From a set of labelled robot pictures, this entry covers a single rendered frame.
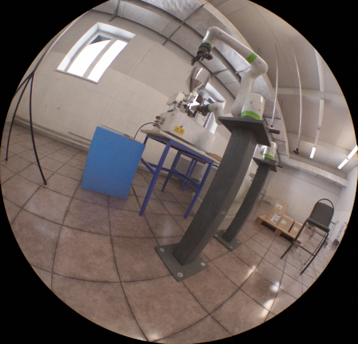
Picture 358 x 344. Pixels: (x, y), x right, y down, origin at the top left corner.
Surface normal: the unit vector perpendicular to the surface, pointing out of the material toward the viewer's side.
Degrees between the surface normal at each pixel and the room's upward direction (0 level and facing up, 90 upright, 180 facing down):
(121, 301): 0
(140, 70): 90
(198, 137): 90
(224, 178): 90
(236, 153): 90
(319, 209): 77
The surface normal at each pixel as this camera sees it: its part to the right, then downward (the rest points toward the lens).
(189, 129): 0.50, 0.28
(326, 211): -0.78, -0.56
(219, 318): 0.40, -0.91
